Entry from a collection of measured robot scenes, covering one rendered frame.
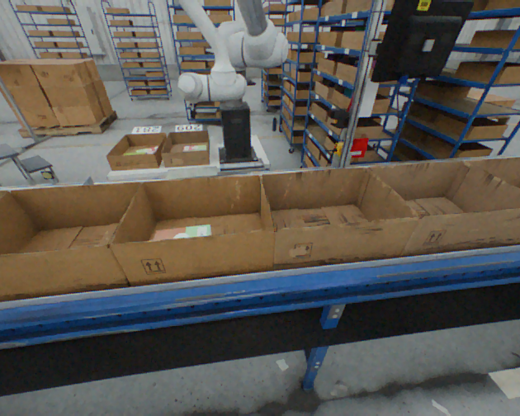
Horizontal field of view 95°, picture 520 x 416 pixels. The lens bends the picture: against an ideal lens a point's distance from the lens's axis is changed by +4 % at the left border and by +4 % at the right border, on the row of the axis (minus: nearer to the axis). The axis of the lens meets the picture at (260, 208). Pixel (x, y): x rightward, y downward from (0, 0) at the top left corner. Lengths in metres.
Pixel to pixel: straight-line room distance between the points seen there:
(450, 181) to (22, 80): 5.45
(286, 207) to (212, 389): 1.01
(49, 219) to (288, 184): 0.83
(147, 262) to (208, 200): 0.32
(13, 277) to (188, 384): 1.00
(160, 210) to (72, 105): 4.44
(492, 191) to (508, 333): 1.21
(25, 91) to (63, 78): 0.65
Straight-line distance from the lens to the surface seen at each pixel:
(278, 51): 1.39
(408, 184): 1.10
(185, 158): 1.58
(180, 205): 0.89
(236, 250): 0.62
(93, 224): 1.03
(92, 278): 0.75
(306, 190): 0.90
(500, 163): 1.33
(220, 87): 1.13
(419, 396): 1.69
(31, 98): 5.50
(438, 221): 0.81
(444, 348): 1.88
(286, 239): 0.62
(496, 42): 2.64
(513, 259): 1.02
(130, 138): 2.02
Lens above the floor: 1.44
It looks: 37 degrees down
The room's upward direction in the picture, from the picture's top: straight up
